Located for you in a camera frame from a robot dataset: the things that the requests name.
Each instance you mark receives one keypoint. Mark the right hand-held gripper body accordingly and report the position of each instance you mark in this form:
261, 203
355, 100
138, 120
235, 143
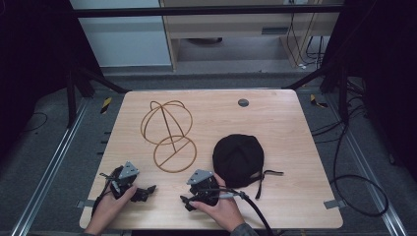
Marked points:
204, 188

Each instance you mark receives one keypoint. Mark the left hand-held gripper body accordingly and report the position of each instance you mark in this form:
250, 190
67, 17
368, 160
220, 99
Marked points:
126, 175

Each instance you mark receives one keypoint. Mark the person's right hand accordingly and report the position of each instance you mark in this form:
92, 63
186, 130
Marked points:
221, 209

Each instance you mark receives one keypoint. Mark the person's left hand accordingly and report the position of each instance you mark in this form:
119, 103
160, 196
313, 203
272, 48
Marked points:
109, 206

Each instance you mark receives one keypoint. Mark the black cap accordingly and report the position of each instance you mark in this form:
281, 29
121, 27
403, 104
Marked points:
238, 161

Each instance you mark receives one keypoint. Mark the yellow black striped tape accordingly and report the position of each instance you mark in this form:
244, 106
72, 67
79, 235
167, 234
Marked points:
316, 101
106, 105

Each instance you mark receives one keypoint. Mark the white cabinet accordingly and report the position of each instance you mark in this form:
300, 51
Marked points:
128, 39

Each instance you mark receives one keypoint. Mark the light wooden desk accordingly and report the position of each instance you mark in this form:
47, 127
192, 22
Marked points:
229, 26

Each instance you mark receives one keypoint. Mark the grey metal table bracket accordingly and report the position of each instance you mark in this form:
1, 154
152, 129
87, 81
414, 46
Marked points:
335, 204
86, 204

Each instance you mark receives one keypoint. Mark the aluminium floor rail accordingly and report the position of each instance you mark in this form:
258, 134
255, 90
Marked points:
49, 167
370, 170

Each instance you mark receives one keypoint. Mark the black upright frame post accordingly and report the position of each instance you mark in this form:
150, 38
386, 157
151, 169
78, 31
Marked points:
71, 98

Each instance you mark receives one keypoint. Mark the black diagonal frame strut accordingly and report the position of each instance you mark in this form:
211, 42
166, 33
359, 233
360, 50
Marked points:
306, 78
105, 81

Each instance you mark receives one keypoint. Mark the black horizontal frame bar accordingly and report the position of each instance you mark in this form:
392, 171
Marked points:
203, 11

